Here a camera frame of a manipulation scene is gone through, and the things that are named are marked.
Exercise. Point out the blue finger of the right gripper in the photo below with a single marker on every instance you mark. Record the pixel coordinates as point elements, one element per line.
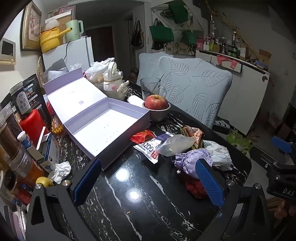
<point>281,144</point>

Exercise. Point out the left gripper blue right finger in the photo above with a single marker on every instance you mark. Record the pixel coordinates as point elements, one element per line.
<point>210,181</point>

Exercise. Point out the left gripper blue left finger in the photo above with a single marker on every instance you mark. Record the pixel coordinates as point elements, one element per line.
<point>84,181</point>

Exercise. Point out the red fluffy scrunchie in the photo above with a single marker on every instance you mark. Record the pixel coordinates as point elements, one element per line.
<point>195,187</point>

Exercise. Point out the white patterned snack bag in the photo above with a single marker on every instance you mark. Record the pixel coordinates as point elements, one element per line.
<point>220,155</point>

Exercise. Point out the lavender drawstring pouch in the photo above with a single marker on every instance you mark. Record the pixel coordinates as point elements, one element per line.
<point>187,161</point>

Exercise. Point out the red snack packet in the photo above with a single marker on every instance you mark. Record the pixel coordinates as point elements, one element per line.
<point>142,137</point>

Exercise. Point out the clear plastic pillow bag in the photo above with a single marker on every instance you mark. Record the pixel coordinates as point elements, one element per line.
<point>175,145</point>

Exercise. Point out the silver purple snack packet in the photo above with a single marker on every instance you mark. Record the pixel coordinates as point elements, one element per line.
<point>149,147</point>

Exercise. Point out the brown gold snack bag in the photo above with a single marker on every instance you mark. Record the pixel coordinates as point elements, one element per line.
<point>193,132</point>

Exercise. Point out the crumpled white tissue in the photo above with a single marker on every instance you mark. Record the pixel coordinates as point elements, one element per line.
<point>61,171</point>

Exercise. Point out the lavender open gift box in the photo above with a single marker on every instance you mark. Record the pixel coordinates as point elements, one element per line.
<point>100,126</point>

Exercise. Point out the white blue carton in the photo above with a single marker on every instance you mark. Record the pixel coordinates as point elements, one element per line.
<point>46,153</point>

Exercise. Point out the yellow apple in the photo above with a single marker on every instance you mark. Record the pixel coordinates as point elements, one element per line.
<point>46,182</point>

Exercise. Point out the white cabinet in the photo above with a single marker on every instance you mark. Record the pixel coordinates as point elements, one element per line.
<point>244,98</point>

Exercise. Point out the orange liquid jar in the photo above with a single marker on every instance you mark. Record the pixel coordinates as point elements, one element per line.
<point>26,167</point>

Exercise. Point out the red plastic container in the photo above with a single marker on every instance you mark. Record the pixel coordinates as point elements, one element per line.
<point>33,125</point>

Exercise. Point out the blue white tube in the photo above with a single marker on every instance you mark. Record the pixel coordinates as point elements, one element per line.
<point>24,140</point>

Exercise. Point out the cream cartoon water bottle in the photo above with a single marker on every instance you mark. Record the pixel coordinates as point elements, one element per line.
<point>113,85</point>

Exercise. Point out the metal bowl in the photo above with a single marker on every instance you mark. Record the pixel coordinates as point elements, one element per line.
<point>158,115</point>

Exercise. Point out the red apple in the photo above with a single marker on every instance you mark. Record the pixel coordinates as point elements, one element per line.
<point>156,102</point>

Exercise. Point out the clear plastic bag of snacks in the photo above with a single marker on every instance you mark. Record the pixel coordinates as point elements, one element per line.
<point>95,72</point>

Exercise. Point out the dark lidded jar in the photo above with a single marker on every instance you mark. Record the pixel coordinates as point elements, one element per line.
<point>20,100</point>

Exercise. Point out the glass mug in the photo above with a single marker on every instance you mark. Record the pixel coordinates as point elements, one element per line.
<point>152,86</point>

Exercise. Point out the light blue leaf cushion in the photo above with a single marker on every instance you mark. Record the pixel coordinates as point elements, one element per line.
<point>192,84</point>

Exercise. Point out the white refrigerator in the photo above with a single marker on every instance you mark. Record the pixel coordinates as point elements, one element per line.
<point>75,52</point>

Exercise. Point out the yellow pot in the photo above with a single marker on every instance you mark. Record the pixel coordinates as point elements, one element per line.
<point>52,38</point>

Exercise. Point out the green electric kettle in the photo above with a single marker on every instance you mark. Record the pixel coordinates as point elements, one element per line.
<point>77,29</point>

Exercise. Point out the green tote bag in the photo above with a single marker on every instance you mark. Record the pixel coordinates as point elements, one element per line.
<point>160,33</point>

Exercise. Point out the gold framed picture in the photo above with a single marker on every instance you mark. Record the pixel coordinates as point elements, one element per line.
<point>31,28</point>

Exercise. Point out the wall intercom panel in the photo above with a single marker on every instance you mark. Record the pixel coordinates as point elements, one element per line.
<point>8,52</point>

